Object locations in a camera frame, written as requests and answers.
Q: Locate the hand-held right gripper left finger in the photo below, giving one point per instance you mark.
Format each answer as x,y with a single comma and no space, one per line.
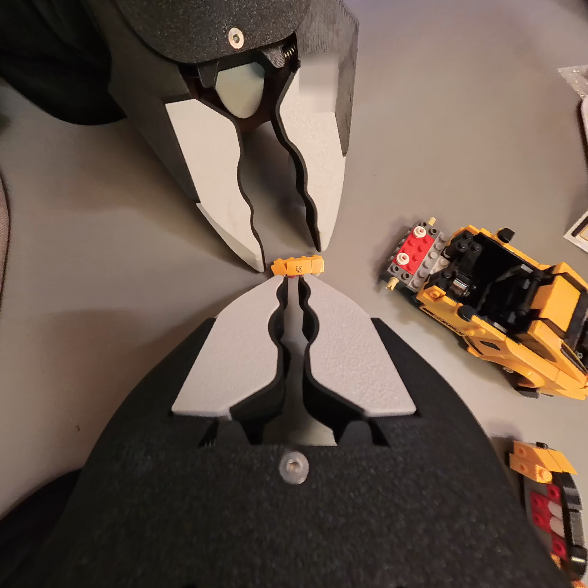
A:
229,363

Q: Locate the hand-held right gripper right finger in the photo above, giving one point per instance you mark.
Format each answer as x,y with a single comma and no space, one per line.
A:
358,363

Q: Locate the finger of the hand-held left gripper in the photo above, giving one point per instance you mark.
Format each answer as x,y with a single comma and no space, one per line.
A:
206,160
321,151

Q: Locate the orange and red lego assembly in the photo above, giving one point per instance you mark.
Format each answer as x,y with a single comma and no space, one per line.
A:
298,266

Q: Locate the orange lego frame piece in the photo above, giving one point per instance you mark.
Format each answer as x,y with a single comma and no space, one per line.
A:
533,459

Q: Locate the yellow lego car model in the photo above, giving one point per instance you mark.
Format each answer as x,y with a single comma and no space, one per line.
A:
528,330

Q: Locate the lego sticker sheet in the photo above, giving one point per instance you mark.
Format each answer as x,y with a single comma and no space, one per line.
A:
579,236

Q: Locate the person's beige sweater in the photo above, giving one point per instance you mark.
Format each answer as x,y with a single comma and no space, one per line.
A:
3,229

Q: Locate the clear bag of black parts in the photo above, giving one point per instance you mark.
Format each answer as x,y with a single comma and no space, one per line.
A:
576,80

